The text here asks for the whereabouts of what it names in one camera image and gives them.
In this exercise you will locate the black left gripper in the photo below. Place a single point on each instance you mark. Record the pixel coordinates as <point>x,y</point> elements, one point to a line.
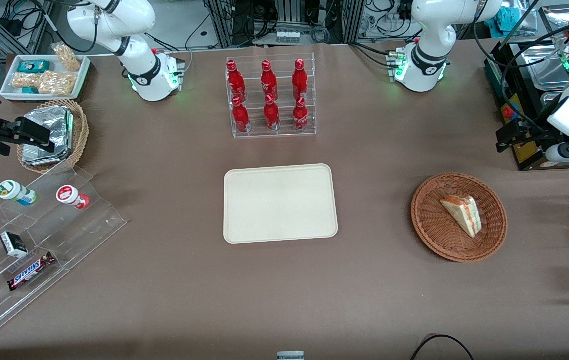
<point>532,133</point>

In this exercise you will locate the triangular sandwich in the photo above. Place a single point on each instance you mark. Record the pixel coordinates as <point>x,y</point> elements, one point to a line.
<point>464,214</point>

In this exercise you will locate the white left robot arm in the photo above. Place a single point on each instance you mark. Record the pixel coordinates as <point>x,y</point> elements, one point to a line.
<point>429,30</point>

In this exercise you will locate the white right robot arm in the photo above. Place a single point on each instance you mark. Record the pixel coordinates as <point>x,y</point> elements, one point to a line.
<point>114,25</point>

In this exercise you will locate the white rectangular snack tray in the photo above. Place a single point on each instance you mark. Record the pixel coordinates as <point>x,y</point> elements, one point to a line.
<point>8,87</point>

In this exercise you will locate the light tan wicker basket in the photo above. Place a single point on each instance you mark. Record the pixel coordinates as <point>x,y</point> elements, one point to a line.
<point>80,132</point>

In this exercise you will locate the brown wicker basket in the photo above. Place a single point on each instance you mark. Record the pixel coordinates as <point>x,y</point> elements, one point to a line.
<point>439,235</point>

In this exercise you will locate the beige rectangular tray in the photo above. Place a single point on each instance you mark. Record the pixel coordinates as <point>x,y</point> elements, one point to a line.
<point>279,205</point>

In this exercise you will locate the red emergency stop button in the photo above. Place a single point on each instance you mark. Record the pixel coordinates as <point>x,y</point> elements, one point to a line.
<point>509,113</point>

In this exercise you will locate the foil wrapped package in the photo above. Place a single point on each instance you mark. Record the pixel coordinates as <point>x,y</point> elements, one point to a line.
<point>54,122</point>

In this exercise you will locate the small teal snack pack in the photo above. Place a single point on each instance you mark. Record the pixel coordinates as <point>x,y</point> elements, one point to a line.
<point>29,90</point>

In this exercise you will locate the steel food pan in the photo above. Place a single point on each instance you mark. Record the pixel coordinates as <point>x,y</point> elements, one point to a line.
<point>549,99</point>
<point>544,70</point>

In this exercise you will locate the clear bag of nuts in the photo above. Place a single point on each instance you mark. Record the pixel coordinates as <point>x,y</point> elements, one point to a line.
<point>24,80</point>
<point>67,57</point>
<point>57,84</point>

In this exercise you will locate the green lid yogurt cup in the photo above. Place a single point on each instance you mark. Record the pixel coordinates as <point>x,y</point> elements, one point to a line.
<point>12,191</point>

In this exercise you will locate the black food warmer cabinet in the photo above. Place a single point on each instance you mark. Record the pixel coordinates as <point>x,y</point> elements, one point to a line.
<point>499,70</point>

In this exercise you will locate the teal snack box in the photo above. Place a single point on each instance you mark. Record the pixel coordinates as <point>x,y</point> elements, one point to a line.
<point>33,66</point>

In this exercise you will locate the red lid yogurt cup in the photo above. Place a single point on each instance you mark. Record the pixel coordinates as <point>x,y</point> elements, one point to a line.
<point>69,195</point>

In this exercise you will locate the small black white box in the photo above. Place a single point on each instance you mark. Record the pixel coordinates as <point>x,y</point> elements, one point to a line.
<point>13,245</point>

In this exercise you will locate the teal cloth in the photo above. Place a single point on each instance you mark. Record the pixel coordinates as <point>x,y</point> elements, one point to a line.
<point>509,20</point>

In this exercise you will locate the clear acrylic stepped shelf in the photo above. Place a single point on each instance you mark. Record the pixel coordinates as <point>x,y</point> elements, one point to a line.
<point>79,235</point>

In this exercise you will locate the Snickers chocolate bar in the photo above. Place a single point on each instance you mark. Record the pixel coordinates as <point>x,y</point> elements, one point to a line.
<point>30,272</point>

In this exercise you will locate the red cola bottle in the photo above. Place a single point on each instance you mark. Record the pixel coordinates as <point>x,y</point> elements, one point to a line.
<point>300,117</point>
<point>268,80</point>
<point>240,119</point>
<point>299,79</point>
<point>271,116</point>
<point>235,80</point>

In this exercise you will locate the clear acrylic bottle rack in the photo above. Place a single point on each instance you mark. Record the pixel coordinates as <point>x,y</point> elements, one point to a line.
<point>284,134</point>

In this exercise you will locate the white connector block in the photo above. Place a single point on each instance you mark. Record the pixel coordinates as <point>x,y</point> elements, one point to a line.
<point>287,36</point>

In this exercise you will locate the grey device edge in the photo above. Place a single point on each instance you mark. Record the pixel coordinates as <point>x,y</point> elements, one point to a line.
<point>290,356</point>

